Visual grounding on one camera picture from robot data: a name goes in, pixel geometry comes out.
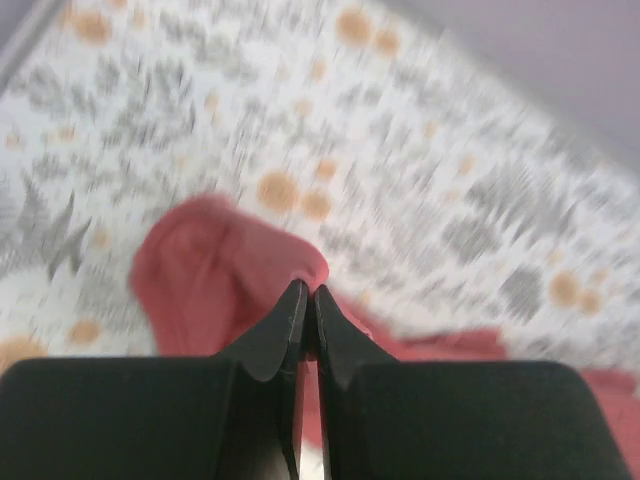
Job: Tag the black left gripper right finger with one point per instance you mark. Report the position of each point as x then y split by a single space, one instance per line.
383 418

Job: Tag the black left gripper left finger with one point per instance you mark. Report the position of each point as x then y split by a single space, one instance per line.
233 415

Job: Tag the red t shirt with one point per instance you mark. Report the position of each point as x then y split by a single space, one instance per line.
206 273

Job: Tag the floral patterned table mat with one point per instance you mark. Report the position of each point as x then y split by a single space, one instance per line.
441 199

